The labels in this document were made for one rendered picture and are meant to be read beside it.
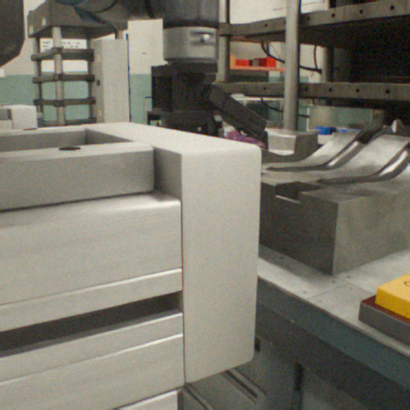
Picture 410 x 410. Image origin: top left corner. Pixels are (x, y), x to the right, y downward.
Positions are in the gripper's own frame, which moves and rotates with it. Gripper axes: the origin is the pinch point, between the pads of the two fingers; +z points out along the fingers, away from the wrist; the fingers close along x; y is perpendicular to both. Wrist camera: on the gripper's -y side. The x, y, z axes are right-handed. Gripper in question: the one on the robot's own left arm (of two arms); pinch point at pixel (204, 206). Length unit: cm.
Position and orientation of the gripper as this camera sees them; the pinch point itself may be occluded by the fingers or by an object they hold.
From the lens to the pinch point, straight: 63.7
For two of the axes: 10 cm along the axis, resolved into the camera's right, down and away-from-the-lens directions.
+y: -8.7, 1.2, -4.7
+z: 0.0, 9.7, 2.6
